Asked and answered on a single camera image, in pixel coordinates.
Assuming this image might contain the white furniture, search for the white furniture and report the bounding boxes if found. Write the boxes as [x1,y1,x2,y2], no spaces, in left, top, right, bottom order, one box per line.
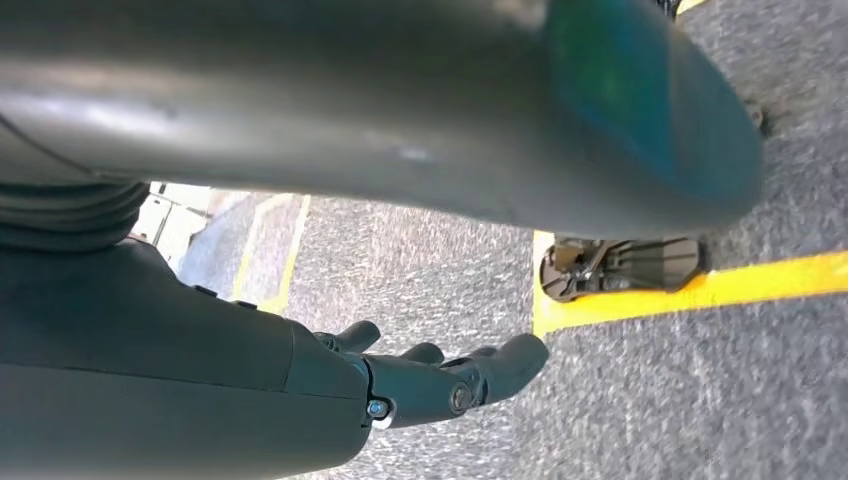
[130,182,213,270]

